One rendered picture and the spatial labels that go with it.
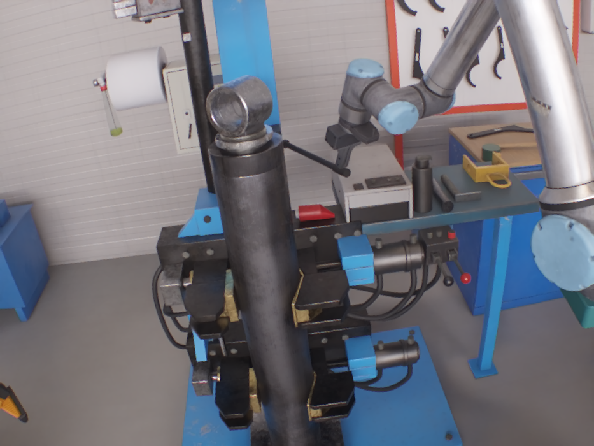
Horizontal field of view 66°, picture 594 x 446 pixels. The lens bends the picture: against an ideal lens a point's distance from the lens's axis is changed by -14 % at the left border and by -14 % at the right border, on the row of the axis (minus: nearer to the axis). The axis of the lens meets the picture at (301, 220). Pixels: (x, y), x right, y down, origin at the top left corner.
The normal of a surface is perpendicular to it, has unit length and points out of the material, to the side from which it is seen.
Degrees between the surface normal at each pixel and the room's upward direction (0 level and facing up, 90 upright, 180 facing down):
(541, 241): 94
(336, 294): 0
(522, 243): 90
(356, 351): 0
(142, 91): 109
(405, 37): 90
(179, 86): 90
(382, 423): 0
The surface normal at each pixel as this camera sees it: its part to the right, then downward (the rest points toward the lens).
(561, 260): -0.83, 0.40
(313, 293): -0.11, -0.87
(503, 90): 0.07, 0.47
